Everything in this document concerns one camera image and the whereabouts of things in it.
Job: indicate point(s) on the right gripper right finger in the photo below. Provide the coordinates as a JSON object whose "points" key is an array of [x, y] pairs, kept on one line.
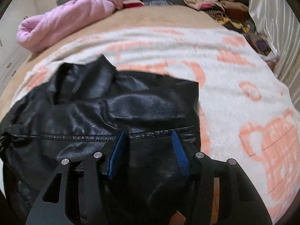
{"points": [[239, 201]]}

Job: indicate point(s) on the white satin curtain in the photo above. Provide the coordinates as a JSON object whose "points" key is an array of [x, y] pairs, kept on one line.
{"points": [[276, 20]]}

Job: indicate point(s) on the tan bed cover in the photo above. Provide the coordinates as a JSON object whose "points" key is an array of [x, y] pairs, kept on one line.
{"points": [[148, 16]]}

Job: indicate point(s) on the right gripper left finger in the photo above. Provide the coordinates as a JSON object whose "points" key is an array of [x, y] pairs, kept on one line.
{"points": [[58, 200]]}

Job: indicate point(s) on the white wardrobe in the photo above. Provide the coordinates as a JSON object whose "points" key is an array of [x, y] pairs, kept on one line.
{"points": [[12, 54]]}

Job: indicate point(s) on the pile of folded clothes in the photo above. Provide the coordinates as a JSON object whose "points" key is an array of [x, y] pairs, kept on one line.
{"points": [[235, 16]]}

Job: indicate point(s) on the pink rolled quilt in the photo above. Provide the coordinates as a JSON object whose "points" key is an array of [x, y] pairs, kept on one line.
{"points": [[40, 32]]}

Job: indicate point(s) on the white peach patterned blanket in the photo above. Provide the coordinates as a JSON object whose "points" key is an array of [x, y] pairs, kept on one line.
{"points": [[246, 113]]}

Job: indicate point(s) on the black leather jacket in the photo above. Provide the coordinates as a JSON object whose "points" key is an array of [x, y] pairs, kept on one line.
{"points": [[82, 108]]}

